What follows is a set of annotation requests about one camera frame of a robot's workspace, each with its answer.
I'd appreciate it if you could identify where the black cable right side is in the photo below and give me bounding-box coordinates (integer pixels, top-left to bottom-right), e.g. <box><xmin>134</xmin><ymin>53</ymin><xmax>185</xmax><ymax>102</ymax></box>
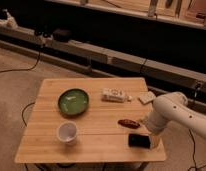
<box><xmin>187</xmin><ymin>128</ymin><xmax>206</xmax><ymax>171</ymax></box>

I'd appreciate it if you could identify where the brown oblong snack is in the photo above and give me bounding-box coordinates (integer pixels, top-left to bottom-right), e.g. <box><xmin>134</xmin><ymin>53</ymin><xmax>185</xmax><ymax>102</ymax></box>
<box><xmin>118</xmin><ymin>119</ymin><xmax>140</xmax><ymax>129</ymax></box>

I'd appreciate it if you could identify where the small white pad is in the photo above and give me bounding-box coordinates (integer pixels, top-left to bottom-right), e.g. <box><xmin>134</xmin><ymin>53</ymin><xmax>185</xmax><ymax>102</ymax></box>
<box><xmin>139</xmin><ymin>91</ymin><xmax>156</xmax><ymax>104</ymax></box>

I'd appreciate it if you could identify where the black cable on floor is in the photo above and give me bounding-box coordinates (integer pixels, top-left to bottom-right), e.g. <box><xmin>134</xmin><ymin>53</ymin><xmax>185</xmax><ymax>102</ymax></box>
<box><xmin>0</xmin><ymin>46</ymin><xmax>42</xmax><ymax>75</ymax></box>

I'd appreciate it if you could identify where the white rectangular box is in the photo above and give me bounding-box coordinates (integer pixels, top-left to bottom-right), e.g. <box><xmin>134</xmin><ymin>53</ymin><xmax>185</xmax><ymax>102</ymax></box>
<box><xmin>101</xmin><ymin>88</ymin><xmax>133</xmax><ymax>103</ymax></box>

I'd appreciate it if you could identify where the white ceramic cup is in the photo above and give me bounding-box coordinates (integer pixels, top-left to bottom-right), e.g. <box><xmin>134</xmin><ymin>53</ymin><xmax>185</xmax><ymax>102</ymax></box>
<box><xmin>56</xmin><ymin>122</ymin><xmax>77</xmax><ymax>145</ymax></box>

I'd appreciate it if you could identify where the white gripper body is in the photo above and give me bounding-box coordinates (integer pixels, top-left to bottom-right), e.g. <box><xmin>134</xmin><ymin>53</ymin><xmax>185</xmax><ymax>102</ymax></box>
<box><xmin>143</xmin><ymin>117</ymin><xmax>163</xmax><ymax>136</ymax></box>

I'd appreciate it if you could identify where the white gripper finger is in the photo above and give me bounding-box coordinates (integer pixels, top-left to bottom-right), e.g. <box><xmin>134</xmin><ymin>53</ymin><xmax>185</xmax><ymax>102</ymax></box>
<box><xmin>151</xmin><ymin>136</ymin><xmax>161</xmax><ymax>148</ymax></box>

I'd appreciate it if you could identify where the white crumpled cloth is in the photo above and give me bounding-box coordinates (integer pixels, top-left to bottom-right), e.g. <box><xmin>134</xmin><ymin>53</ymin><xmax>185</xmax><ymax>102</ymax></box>
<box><xmin>0</xmin><ymin>9</ymin><xmax>18</xmax><ymax>29</ymax></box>

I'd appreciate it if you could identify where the black power adapter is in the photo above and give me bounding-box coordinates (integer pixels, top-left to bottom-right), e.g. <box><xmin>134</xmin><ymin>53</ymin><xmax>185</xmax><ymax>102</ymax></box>
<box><xmin>53</xmin><ymin>29</ymin><xmax>71</xmax><ymax>42</ymax></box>

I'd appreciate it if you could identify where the wooden table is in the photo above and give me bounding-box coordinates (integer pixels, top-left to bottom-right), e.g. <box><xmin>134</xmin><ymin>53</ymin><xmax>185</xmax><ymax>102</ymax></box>
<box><xmin>15</xmin><ymin>78</ymin><xmax>166</xmax><ymax>163</ymax></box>

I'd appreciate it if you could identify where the green bowl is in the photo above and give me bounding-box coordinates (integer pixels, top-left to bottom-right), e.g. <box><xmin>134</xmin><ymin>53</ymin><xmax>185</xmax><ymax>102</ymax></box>
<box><xmin>57</xmin><ymin>88</ymin><xmax>89</xmax><ymax>117</ymax></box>

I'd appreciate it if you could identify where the black eraser block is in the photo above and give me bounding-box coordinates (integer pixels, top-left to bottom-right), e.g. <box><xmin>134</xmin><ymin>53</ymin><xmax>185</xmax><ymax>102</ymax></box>
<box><xmin>128</xmin><ymin>134</ymin><xmax>151</xmax><ymax>148</ymax></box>

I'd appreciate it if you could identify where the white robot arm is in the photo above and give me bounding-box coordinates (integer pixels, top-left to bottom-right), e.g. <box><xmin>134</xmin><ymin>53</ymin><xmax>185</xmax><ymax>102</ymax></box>
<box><xmin>144</xmin><ymin>92</ymin><xmax>206</xmax><ymax>148</ymax></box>

